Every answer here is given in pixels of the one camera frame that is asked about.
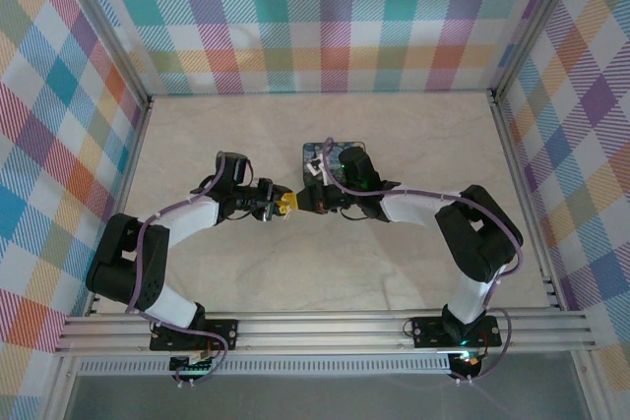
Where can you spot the dark starry painting tin box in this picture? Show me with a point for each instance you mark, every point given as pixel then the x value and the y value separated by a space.
pixel 311 149

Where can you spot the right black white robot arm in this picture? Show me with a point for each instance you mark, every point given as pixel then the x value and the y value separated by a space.
pixel 472 243

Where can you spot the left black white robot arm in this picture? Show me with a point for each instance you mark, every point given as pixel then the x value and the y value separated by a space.
pixel 118 262

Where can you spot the left green lit controller board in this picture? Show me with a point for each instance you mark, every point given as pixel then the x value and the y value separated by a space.
pixel 192 366

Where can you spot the right lit controller board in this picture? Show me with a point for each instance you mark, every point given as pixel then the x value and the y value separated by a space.
pixel 467 363

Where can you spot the left aluminium table side rail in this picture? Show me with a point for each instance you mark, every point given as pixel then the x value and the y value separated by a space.
pixel 124 194

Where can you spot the aluminium table side rail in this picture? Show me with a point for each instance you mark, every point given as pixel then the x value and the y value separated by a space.
pixel 124 194
pixel 524 194

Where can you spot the long aluminium mounting rail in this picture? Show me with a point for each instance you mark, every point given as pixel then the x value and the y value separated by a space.
pixel 320 334

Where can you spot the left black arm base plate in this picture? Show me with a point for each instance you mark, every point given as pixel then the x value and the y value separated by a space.
pixel 221 334

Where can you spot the right aluminium table side rail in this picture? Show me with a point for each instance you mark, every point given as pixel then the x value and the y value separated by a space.
pixel 524 194

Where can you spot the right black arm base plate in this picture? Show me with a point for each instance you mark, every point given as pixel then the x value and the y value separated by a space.
pixel 428 331

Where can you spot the left aluminium frame post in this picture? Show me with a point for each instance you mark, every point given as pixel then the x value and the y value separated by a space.
pixel 103 21

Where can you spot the aluminium frame post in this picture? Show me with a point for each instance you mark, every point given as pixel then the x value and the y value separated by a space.
pixel 536 21
pixel 103 21

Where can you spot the right aluminium frame post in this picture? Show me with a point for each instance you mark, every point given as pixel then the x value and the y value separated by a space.
pixel 536 21

